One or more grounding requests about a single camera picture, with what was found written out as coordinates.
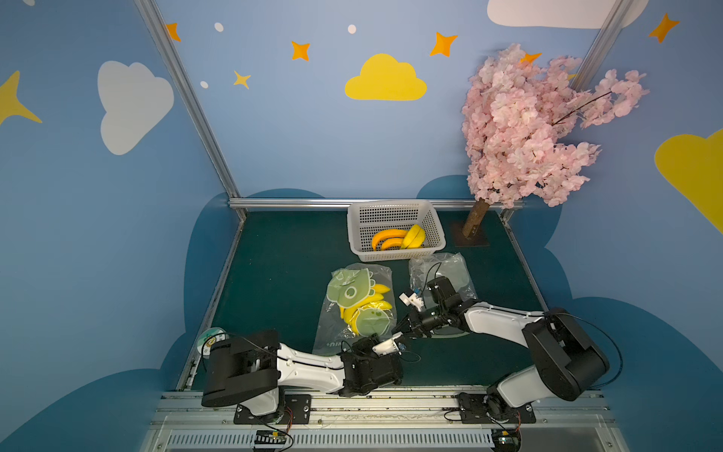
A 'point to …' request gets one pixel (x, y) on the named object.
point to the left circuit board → (270, 437)
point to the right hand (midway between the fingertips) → (397, 329)
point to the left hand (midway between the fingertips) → (377, 334)
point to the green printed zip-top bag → (349, 286)
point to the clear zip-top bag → (423, 268)
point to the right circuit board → (506, 440)
